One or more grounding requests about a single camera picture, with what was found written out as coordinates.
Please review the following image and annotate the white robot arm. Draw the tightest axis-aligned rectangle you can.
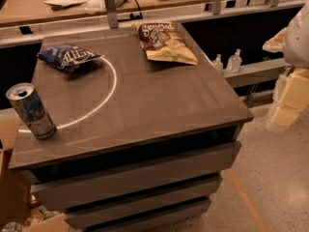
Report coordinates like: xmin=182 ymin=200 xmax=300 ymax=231
xmin=263 ymin=3 xmax=309 ymax=131

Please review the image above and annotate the clear sanitizer bottle right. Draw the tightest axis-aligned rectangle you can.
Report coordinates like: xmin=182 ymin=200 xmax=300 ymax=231
xmin=227 ymin=48 xmax=242 ymax=73

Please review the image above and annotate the brown chip bag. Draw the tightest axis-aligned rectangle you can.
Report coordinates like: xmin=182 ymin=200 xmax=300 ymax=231
xmin=132 ymin=22 xmax=198 ymax=65

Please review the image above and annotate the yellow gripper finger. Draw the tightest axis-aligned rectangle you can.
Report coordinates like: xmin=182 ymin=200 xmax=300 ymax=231
xmin=270 ymin=69 xmax=309 ymax=128
xmin=263 ymin=28 xmax=286 ymax=53

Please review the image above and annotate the metal bracket post left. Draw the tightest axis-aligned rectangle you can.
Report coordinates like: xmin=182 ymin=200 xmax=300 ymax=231
xmin=104 ymin=0 xmax=118 ymax=29

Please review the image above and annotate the clear sanitizer bottle left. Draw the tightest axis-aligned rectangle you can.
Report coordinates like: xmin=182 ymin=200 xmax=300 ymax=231
xmin=212 ymin=54 xmax=223 ymax=73

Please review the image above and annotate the grey drawer cabinet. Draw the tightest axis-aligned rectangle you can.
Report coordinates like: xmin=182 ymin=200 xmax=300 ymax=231
xmin=10 ymin=28 xmax=253 ymax=232

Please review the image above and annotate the clear sanitizer bottle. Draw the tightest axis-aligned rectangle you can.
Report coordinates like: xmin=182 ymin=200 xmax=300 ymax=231
xmin=212 ymin=54 xmax=223 ymax=73
xmin=227 ymin=48 xmax=242 ymax=73

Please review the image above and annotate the cardboard box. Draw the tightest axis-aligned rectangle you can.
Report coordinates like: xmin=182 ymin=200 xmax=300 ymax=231
xmin=0 ymin=117 xmax=70 ymax=232

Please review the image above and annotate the black power cable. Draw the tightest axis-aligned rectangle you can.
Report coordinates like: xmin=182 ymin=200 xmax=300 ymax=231
xmin=124 ymin=0 xmax=144 ymax=21

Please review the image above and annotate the silver blue drink can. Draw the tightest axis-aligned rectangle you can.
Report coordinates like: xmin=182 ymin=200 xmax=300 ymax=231
xmin=6 ymin=82 xmax=56 ymax=139

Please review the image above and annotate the blue chip bag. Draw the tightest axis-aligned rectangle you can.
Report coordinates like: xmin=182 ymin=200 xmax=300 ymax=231
xmin=37 ymin=43 xmax=100 ymax=73

